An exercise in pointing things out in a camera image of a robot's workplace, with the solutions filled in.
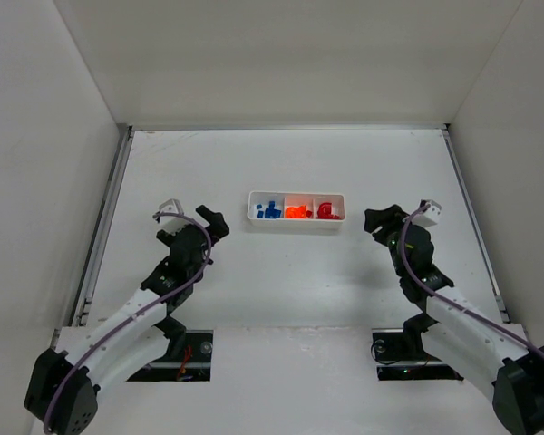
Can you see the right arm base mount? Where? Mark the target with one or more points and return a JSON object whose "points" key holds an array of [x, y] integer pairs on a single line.
{"points": [[399, 354]]}

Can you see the large blue curved lego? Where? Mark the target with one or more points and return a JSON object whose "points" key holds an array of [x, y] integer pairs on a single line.
{"points": [[272, 211]]}

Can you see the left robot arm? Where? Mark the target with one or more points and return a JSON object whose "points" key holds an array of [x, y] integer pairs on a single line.
{"points": [[67, 387]]}

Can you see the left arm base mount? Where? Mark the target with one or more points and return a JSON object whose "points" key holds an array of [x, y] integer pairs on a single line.
{"points": [[187, 358]]}

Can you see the orange spiral lego piece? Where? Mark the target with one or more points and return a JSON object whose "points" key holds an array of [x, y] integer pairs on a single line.
{"points": [[291, 212]]}

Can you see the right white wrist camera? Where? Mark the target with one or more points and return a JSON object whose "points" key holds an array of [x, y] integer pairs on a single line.
{"points": [[429, 213]]}

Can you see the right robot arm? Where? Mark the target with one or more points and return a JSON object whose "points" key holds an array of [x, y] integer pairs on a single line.
{"points": [[504, 367]]}

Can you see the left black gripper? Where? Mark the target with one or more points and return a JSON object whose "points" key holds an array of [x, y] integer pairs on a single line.
{"points": [[202, 227]]}

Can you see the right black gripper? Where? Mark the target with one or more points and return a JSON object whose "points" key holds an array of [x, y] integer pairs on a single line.
{"points": [[391, 227]]}

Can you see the white three-compartment tray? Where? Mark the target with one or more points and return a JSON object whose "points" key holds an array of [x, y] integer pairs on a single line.
{"points": [[295, 199]]}

